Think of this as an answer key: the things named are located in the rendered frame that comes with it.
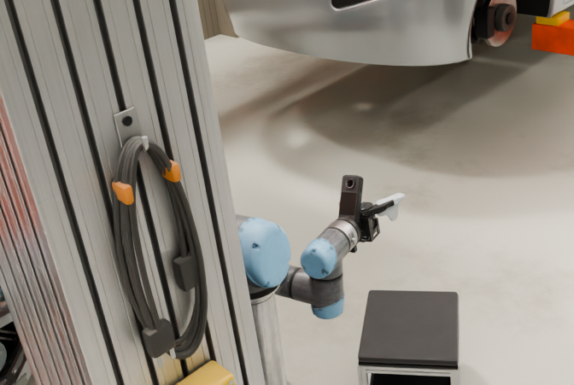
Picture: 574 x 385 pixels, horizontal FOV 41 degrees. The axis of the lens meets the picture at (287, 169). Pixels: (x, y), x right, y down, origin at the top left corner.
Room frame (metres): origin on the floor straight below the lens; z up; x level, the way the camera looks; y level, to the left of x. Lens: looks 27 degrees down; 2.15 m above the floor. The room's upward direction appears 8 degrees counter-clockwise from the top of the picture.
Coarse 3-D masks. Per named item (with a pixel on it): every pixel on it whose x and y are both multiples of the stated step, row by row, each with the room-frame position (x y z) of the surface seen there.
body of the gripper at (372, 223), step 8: (360, 208) 1.54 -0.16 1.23; (368, 208) 1.54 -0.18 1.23; (360, 216) 1.53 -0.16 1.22; (368, 216) 1.53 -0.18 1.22; (352, 224) 1.48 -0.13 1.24; (360, 224) 1.53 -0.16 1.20; (368, 224) 1.52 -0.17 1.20; (376, 224) 1.55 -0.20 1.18; (360, 232) 1.52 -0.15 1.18; (368, 232) 1.52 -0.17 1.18; (360, 240) 1.52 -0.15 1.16; (368, 240) 1.52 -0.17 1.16; (352, 248) 1.47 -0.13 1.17
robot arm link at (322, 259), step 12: (336, 228) 1.45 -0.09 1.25; (324, 240) 1.39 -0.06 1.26; (336, 240) 1.40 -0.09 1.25; (348, 240) 1.43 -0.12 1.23; (312, 252) 1.36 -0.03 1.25; (324, 252) 1.36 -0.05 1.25; (336, 252) 1.37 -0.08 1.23; (312, 264) 1.36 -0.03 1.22; (324, 264) 1.34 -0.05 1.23; (336, 264) 1.37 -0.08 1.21; (312, 276) 1.36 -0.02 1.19; (324, 276) 1.34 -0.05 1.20; (336, 276) 1.37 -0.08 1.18
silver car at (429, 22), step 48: (240, 0) 4.32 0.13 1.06; (288, 0) 3.99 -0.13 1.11; (336, 0) 3.78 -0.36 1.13; (384, 0) 3.66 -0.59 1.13; (432, 0) 3.63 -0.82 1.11; (480, 0) 4.05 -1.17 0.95; (528, 0) 4.32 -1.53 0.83; (288, 48) 4.10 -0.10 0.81; (336, 48) 3.83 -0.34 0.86; (384, 48) 3.69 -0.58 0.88; (432, 48) 3.65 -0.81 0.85
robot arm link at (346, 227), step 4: (336, 220) 1.49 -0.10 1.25; (340, 220) 1.48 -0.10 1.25; (332, 224) 1.47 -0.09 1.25; (336, 224) 1.47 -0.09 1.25; (340, 224) 1.46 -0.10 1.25; (344, 224) 1.47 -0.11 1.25; (348, 224) 1.47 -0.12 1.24; (340, 228) 1.45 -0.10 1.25; (344, 228) 1.45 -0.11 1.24; (348, 228) 1.46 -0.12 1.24; (352, 228) 1.46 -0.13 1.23; (348, 232) 1.44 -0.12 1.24; (352, 232) 1.45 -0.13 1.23; (348, 236) 1.43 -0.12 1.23; (352, 236) 1.45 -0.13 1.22; (356, 236) 1.46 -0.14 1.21; (352, 240) 1.44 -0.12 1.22; (356, 240) 1.46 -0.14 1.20; (352, 244) 1.44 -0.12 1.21
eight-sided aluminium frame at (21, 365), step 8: (16, 360) 1.88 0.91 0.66; (24, 360) 1.86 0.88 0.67; (16, 368) 1.87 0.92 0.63; (24, 368) 1.85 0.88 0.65; (8, 376) 1.85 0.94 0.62; (16, 376) 1.84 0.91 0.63; (24, 376) 1.84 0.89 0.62; (0, 384) 1.83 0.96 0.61; (8, 384) 1.82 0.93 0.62; (16, 384) 1.82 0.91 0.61; (24, 384) 1.84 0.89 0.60
